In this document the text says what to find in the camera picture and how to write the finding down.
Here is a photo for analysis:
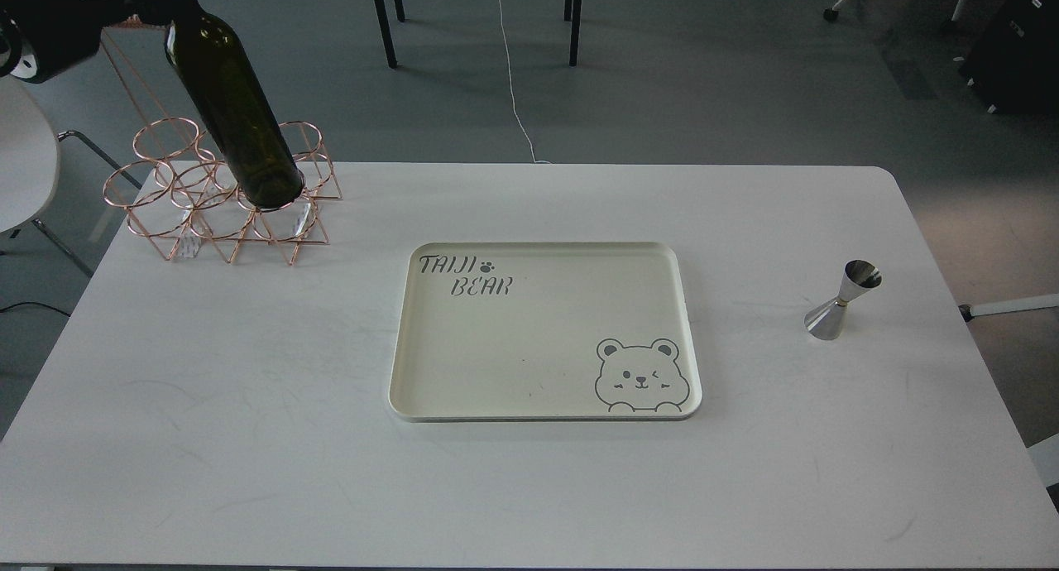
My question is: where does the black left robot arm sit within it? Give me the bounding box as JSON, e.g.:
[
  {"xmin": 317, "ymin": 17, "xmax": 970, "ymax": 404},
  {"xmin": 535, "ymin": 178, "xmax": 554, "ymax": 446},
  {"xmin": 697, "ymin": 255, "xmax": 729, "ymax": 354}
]
[{"xmin": 1, "ymin": 0, "xmax": 189, "ymax": 84}]

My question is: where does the dark green wine bottle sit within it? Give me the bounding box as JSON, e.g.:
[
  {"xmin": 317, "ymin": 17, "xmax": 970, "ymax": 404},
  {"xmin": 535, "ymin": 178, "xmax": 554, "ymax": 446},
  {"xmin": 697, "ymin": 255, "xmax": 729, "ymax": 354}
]
[{"xmin": 162, "ymin": 0, "xmax": 304, "ymax": 210}]

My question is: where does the rose gold wire bottle rack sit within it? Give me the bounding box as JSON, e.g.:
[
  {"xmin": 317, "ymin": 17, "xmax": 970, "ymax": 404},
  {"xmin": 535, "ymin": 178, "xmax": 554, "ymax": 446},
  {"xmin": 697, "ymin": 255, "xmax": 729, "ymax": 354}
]
[{"xmin": 101, "ymin": 32, "xmax": 343, "ymax": 265}]

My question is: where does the black table leg left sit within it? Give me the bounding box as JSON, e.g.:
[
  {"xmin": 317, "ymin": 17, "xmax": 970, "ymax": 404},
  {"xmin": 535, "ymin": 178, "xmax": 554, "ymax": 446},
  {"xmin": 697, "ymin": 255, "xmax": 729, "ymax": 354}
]
[{"xmin": 373, "ymin": 0, "xmax": 407, "ymax": 70}]

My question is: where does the black table leg right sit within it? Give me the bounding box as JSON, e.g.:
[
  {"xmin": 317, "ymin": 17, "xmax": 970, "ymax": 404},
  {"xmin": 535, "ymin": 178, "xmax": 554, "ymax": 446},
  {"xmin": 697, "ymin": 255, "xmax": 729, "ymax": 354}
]
[{"xmin": 563, "ymin": 0, "xmax": 582, "ymax": 67}]

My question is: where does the white floor cable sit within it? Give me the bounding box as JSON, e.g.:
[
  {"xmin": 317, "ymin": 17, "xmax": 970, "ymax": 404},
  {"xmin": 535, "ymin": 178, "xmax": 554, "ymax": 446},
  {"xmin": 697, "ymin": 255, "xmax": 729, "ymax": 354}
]
[{"xmin": 484, "ymin": 0, "xmax": 551, "ymax": 165}]

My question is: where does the black equipment case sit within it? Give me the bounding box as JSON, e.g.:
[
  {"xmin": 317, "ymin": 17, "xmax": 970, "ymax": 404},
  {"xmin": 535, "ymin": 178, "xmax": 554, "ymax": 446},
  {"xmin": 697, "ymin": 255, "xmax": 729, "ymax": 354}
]
[{"xmin": 958, "ymin": 0, "xmax": 1058, "ymax": 113}]

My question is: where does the white chair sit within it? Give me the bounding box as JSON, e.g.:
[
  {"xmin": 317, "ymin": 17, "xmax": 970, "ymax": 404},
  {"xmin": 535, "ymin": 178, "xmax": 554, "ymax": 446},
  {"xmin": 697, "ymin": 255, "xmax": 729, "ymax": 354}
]
[{"xmin": 1, "ymin": 76, "xmax": 120, "ymax": 276}]

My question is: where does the black table leg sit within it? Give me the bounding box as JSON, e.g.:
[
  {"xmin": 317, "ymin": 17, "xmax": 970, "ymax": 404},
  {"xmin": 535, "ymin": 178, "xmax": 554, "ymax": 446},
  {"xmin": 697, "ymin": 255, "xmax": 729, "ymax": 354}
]
[
  {"xmin": 563, "ymin": 0, "xmax": 582, "ymax": 67},
  {"xmin": 373, "ymin": 0, "xmax": 407, "ymax": 70}
]

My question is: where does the steel double jigger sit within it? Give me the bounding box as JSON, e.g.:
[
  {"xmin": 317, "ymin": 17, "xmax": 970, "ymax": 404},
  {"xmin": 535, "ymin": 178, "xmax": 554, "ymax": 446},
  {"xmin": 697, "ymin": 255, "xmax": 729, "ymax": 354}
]
[{"xmin": 804, "ymin": 261, "xmax": 882, "ymax": 341}]

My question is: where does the cream bear serving tray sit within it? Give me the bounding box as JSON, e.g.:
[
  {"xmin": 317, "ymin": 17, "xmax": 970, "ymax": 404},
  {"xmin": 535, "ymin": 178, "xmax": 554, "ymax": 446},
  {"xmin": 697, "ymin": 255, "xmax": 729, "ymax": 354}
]
[{"xmin": 389, "ymin": 242, "xmax": 703, "ymax": 421}]

